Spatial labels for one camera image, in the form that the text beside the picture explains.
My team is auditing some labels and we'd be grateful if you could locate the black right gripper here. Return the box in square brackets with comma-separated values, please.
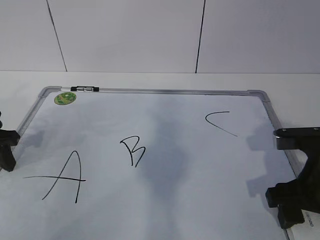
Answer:
[265, 127, 320, 229]

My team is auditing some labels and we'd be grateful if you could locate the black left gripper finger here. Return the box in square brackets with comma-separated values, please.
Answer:
[0, 129, 21, 172]

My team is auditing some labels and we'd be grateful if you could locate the white board with grey frame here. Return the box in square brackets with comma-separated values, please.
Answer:
[0, 87, 295, 240]

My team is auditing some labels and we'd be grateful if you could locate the black and silver marker clip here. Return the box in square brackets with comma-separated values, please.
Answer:
[70, 86, 100, 92]

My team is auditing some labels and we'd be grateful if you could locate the white rectangular board eraser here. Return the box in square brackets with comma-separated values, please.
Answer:
[286, 210, 320, 240]

